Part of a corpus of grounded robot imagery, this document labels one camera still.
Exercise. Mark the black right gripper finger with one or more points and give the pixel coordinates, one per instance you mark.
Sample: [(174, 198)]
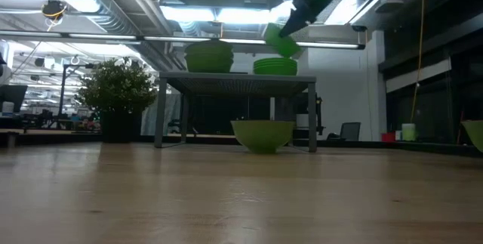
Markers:
[(300, 13)]

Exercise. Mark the plain green plastic bowl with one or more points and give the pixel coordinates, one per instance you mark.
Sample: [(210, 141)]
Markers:
[(275, 64), (275, 60), (282, 44), (275, 71)]

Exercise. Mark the floral bowl green outside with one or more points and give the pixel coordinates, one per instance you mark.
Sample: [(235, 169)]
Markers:
[(262, 134), (208, 46), (208, 66), (208, 56), (474, 132)]

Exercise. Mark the ceiling light panel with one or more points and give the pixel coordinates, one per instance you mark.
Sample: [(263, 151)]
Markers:
[(226, 15)]

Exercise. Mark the grey perforated metal shelf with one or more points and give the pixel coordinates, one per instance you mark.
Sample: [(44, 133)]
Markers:
[(234, 79)]

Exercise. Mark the grey office chair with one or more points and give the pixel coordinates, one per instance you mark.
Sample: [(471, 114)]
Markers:
[(349, 130)]

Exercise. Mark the red container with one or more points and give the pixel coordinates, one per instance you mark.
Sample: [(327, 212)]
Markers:
[(388, 137)]

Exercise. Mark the white blue pack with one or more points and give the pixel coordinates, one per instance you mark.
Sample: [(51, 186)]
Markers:
[(398, 135)]

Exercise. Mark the long white light bar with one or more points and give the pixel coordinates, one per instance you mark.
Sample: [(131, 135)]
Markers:
[(105, 36)]

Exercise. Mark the small green potted plant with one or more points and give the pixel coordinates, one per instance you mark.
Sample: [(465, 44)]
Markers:
[(117, 85)]

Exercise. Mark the black pole stand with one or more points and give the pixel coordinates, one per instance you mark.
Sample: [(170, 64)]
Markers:
[(62, 85)]

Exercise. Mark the dark computer monitor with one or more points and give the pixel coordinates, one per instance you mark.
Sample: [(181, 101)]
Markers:
[(13, 98)]

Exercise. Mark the silver ventilation duct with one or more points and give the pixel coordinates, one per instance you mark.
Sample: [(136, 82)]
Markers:
[(113, 13)]

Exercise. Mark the black aluminium rig frame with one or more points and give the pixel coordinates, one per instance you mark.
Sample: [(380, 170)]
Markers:
[(56, 139)]

